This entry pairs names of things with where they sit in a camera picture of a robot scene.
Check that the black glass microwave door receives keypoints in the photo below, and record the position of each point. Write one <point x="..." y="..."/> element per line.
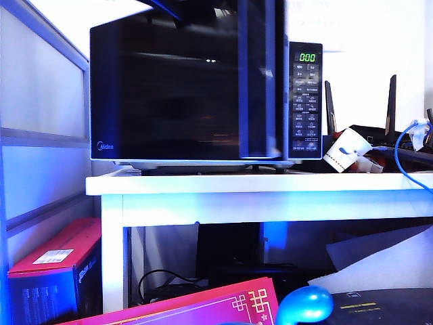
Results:
<point x="169" y="101"/>

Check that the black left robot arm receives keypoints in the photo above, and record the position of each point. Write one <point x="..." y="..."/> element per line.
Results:
<point x="165" y="6"/>

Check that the white table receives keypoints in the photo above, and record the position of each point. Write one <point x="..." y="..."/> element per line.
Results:
<point x="236" y="203"/>

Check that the black computer tower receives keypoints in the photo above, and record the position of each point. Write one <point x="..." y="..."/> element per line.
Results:
<point x="226" y="250"/>

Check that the white paper cup blue print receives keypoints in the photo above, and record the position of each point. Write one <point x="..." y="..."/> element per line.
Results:
<point x="345" y="149"/>

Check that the pink gift box gold pattern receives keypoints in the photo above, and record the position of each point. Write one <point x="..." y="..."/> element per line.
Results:
<point x="203" y="304"/>

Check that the red and white crumpled packet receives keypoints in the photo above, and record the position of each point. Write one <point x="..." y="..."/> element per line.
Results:
<point x="370" y="166"/>

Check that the black router with antennas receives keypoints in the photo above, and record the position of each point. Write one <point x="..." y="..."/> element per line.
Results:
<point x="372" y="132"/>

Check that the glossy blue rounded object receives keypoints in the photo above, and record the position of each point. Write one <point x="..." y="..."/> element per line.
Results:
<point x="302" y="302"/>

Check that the grey blue sheet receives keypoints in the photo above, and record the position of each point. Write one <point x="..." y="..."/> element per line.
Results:
<point x="355" y="252"/>

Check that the white office partition panel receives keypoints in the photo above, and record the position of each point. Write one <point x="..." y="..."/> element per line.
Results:
<point x="40" y="84"/>

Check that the red and blue router box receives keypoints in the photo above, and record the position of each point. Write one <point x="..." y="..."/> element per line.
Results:
<point x="50" y="271"/>

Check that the white foam sheet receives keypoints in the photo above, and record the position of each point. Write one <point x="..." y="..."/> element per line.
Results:
<point x="389" y="274"/>

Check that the black box with gold print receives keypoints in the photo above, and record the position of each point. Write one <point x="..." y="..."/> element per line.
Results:
<point x="389" y="308"/>

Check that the white paper wall notice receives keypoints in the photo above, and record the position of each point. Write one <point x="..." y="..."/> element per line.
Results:
<point x="314" y="34"/>

